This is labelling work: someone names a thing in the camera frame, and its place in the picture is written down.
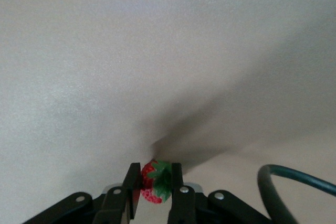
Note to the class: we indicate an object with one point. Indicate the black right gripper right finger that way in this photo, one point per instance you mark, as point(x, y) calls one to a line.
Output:
point(183, 205)

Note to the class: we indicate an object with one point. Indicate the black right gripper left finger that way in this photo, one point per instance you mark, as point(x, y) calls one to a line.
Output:
point(113, 205)

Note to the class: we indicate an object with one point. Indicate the red strawberry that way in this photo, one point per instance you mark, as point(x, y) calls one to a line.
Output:
point(148, 176)

